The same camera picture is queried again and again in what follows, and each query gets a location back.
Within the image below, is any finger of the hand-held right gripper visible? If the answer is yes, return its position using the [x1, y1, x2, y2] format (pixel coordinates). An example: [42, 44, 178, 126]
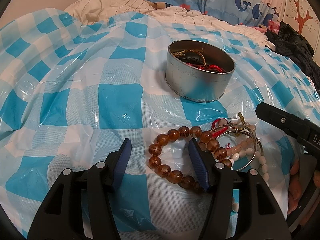
[255, 102, 313, 145]

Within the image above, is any black braided bracelet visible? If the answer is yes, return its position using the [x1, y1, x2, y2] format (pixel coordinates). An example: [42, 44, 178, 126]
[179, 54, 203, 65]

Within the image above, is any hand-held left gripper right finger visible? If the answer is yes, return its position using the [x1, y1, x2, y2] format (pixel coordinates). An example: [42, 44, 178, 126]
[187, 137, 292, 240]

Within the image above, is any thick red cord bracelet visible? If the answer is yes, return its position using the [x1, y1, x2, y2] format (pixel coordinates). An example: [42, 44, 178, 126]
[190, 64, 227, 73]

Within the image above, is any white bead bracelet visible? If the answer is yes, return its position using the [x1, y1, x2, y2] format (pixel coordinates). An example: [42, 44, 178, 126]
[230, 147, 270, 213]

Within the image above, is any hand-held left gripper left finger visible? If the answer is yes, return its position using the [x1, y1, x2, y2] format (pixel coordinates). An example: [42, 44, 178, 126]
[27, 137, 132, 240]

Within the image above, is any dark clothes pile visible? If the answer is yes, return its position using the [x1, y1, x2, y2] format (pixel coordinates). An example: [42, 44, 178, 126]
[265, 21, 320, 90]

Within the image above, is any white striped quilt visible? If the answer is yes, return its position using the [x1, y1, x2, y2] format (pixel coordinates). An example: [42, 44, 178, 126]
[64, 0, 269, 48]

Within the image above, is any gold braided bracelet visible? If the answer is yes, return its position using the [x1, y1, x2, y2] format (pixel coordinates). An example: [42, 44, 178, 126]
[171, 51, 207, 65]

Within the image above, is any thin red string bracelet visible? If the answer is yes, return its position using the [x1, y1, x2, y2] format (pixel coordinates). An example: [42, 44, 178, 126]
[212, 118, 232, 148]

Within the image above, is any blue checked plastic sheet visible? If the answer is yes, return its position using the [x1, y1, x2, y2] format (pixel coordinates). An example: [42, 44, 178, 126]
[0, 7, 320, 240]

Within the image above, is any silver bangle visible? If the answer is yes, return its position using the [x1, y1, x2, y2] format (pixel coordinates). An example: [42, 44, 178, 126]
[209, 121, 264, 172]

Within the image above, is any amber bead bracelet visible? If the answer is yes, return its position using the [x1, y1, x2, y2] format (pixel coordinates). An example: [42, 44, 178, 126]
[148, 126, 234, 193]

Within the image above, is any tree wall sticker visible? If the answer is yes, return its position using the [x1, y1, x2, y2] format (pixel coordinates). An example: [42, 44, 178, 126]
[285, 0, 317, 34]

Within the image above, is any pink bead bracelet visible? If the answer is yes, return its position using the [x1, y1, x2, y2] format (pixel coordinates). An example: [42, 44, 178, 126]
[225, 112, 258, 160]

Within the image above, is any person's right hand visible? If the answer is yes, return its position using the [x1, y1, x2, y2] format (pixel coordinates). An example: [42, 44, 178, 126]
[287, 159, 302, 215]

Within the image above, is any round metal tin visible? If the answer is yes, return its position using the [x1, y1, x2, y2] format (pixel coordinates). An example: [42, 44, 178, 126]
[164, 40, 236, 103]

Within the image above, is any pink cloth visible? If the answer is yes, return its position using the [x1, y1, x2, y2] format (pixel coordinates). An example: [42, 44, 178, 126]
[250, 20, 280, 34]

